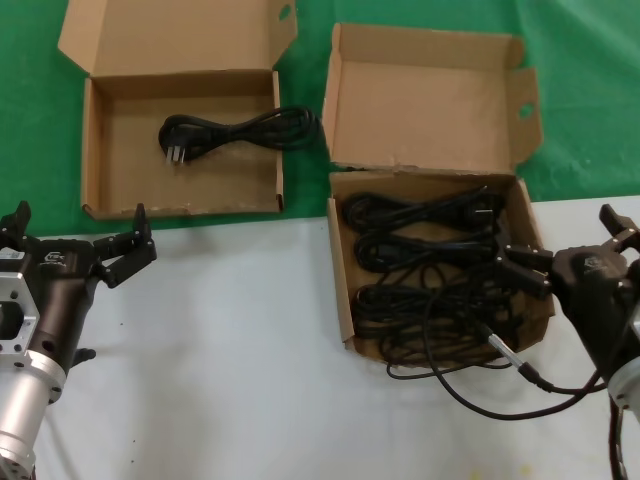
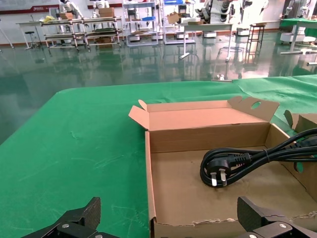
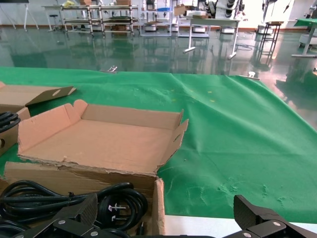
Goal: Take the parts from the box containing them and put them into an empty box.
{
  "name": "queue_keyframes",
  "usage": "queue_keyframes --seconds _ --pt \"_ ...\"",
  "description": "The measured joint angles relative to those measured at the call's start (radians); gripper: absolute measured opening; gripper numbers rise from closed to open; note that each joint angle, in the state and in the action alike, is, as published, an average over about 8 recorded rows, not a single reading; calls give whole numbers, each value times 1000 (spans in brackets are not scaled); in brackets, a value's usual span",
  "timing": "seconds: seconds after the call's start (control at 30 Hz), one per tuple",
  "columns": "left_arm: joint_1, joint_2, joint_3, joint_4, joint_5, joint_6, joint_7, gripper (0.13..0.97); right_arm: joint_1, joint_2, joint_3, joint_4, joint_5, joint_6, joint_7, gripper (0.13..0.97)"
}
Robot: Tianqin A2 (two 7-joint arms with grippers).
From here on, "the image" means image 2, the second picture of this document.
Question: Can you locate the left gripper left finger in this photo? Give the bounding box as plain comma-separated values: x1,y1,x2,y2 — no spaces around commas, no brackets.
21,197,109,238

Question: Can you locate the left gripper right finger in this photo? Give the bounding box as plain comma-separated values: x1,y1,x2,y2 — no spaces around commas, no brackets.
234,196,317,238

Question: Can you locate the black power cable with plug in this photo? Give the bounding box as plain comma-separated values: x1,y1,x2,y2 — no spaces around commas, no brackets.
200,127,317,188

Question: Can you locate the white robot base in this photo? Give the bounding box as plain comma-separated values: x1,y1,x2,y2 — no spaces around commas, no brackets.
279,31,317,46

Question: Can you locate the cardboard box with intact lid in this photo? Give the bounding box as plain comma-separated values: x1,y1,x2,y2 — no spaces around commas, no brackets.
128,96,317,238

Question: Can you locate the cardboard box with torn lid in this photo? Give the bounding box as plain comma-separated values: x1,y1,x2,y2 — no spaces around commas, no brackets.
283,110,317,139

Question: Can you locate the closed cardboard box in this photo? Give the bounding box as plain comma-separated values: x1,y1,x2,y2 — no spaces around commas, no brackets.
98,7,116,18

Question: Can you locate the green tablecloth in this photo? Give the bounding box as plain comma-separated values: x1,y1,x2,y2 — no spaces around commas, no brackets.
0,73,317,238

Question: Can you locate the small white floor object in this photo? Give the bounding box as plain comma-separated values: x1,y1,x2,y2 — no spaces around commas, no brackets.
211,73,233,82

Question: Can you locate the black round stool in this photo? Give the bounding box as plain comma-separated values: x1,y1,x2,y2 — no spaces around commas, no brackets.
24,31,43,51

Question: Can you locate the white shelf with blue tray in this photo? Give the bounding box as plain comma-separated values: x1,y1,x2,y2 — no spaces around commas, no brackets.
123,0,159,47

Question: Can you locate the grey desk with white legs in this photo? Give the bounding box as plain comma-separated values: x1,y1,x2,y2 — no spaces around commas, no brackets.
178,22,235,62

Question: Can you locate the green covered table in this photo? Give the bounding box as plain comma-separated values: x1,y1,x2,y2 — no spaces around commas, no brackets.
279,17,317,56

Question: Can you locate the white table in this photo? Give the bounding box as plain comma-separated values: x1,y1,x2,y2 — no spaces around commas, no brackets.
15,21,47,50

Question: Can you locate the white rack with robot legs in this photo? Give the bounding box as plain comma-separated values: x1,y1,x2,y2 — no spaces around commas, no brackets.
195,0,240,24

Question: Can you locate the white humanoid robot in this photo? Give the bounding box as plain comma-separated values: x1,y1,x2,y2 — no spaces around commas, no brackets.
92,0,110,18
57,0,84,19

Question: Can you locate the open cardboard carton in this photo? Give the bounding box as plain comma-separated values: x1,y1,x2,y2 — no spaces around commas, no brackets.
166,11,183,25

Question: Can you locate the white shelf with blue bin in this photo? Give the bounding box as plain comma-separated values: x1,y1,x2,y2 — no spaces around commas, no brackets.
161,0,197,45

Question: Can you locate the black tall frame stand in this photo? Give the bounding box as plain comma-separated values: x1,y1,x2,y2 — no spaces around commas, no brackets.
246,22,267,64

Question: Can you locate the pipe frame workbench rack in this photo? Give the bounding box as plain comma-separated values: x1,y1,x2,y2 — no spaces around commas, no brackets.
40,16,124,50

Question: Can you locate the red wall banner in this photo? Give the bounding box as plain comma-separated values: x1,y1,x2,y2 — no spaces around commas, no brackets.
0,4,60,15

